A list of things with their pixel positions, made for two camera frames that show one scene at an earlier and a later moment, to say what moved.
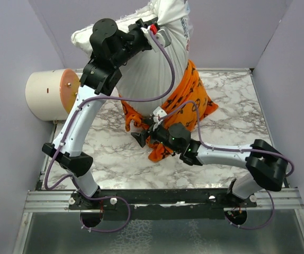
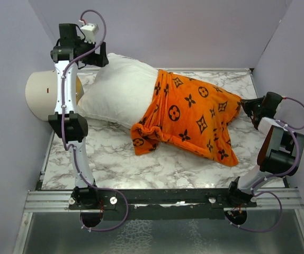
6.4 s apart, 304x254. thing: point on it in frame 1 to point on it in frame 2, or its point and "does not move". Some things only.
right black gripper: x=141 y=137 to x=247 y=105
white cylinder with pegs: x=50 y=94 does not move
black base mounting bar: x=159 y=204 does not move
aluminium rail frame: x=57 y=201 does not move
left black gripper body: x=131 y=42 to x=83 y=46
